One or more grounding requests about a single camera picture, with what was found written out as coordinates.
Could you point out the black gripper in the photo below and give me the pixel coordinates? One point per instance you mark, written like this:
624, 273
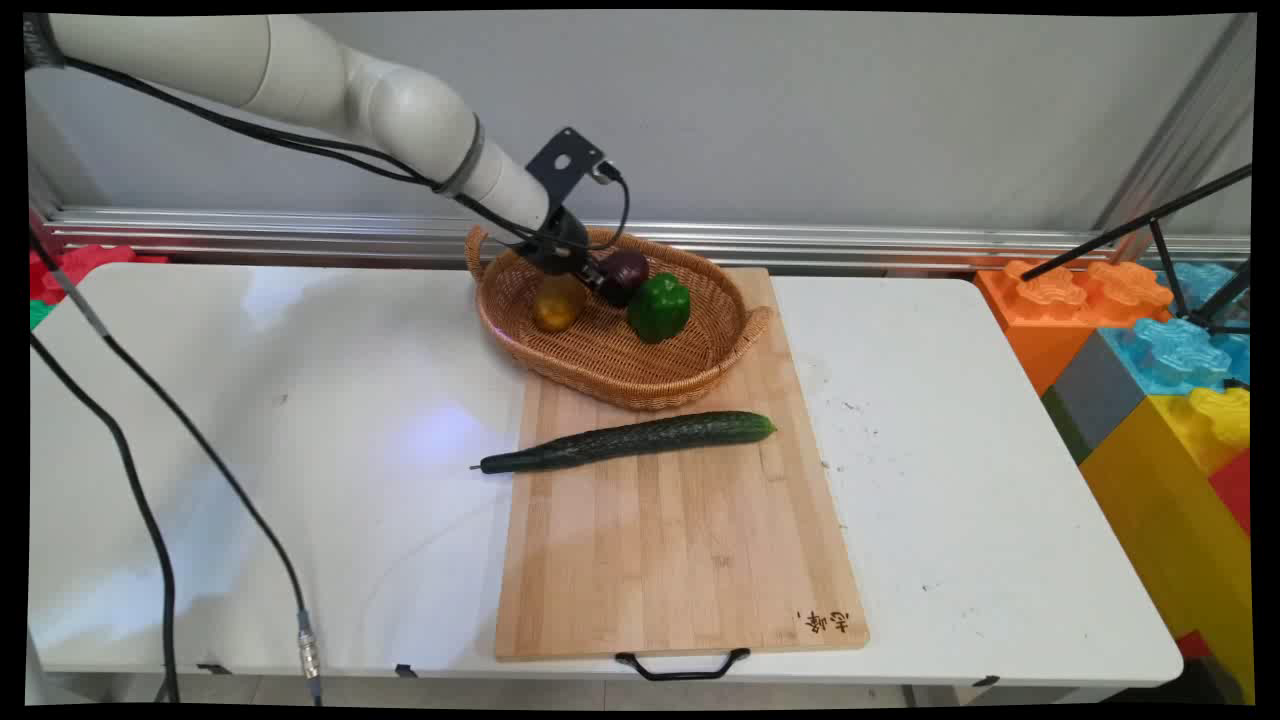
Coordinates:
558, 243

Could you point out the long green cucumber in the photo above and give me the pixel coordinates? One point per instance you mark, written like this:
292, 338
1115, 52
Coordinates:
640, 438

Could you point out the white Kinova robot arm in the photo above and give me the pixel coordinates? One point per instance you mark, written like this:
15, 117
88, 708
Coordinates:
300, 70

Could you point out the purple onion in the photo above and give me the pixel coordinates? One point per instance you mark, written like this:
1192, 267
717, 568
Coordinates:
630, 270

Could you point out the yellow fruit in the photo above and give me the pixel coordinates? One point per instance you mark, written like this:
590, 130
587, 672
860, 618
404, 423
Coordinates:
557, 308

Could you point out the green bell pepper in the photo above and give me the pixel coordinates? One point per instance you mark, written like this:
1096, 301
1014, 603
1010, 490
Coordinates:
660, 310

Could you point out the woven wicker basket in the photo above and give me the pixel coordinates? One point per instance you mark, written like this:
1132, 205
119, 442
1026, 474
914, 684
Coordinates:
640, 370

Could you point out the wooden cutting board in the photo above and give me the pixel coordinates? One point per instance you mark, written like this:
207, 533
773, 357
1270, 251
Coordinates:
680, 560

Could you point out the orange foam block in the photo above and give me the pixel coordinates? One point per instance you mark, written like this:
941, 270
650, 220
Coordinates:
1040, 330

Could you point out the black tripod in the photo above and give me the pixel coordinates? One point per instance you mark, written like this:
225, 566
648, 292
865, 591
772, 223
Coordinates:
1100, 239

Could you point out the gray foam block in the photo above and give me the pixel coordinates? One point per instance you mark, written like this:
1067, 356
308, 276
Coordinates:
1095, 395

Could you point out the red foam puzzle block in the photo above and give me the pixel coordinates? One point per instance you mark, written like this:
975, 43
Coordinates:
85, 262

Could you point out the green foam block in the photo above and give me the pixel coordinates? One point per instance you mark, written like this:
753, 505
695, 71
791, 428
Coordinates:
40, 314

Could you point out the blue foam block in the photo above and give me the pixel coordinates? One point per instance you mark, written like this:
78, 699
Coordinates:
1200, 280
1170, 355

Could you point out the red foam block beside yellow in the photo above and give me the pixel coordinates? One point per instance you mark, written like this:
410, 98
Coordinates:
1235, 490

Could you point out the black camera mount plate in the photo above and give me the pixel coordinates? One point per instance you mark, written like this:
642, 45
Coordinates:
560, 165

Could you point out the aluminium rail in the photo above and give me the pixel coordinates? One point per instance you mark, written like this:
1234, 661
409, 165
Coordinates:
900, 245

